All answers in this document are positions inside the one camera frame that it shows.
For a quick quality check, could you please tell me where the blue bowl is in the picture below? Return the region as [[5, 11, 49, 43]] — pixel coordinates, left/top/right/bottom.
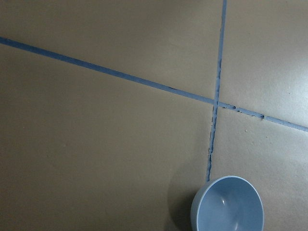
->
[[190, 176, 265, 231]]

